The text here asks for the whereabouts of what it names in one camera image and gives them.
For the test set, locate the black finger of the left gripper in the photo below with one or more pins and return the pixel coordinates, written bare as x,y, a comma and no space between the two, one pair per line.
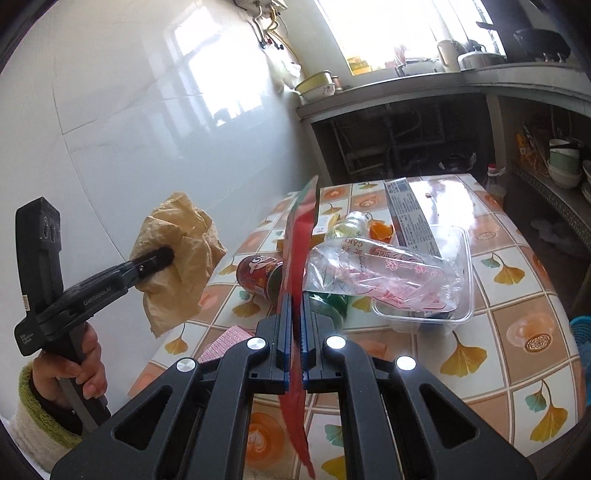
153,262

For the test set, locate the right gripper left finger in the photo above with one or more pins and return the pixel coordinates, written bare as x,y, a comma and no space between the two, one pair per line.
192,422

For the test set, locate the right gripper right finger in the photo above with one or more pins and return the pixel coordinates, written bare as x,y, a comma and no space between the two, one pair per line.
398,420

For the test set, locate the brown paper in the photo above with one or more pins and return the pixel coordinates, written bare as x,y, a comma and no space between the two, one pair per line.
171,296

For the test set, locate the pink cloth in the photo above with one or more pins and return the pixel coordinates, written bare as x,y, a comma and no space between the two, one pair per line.
223,343

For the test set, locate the red snack wrapper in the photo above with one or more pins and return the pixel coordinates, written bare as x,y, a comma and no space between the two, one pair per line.
296,244

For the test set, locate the clear printed plastic bag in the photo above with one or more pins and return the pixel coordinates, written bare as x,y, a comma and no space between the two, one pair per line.
366,267

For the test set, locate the blue plastic trash basket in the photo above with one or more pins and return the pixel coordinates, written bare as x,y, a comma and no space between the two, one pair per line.
581,330

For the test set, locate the left hand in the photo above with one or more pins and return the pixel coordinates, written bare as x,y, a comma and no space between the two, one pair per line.
48,368

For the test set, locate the green cuffed white sleeve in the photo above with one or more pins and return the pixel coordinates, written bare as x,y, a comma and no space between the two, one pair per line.
44,432

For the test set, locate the red printed can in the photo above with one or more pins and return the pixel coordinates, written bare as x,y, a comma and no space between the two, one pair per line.
261,275

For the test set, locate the clear plastic tray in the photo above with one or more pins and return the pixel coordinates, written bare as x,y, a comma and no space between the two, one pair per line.
442,305

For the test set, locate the orange peel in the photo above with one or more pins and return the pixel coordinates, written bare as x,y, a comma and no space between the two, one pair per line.
381,231

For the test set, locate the blue white toothpaste box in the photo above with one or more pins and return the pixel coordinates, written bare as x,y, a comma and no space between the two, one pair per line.
410,224

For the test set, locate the green labelled plastic bottle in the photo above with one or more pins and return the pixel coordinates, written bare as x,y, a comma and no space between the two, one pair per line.
354,225

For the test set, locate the enamel basin on counter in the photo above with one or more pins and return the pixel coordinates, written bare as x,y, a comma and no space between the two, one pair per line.
317,87

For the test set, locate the yellow cooking oil bottle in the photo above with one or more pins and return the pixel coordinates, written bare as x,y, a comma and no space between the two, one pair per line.
495,183

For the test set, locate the stacked green white bowls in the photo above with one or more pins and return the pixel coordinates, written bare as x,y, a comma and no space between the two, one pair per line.
564,165

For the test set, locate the white kettle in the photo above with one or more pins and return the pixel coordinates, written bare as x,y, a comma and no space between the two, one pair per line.
449,55

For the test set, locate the steel pot on counter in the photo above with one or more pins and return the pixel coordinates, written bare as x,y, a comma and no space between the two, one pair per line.
478,59

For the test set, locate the black frying pan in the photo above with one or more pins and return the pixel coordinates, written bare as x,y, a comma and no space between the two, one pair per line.
530,44

